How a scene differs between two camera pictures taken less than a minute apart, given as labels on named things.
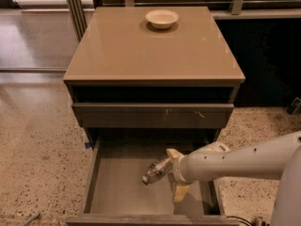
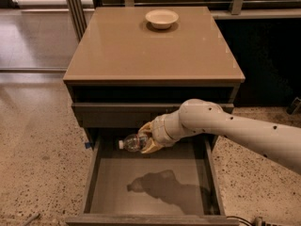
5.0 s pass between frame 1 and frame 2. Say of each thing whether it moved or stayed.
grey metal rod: stayed
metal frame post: stayed
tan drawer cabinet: stayed
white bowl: stayed
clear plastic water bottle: moved
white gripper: moved
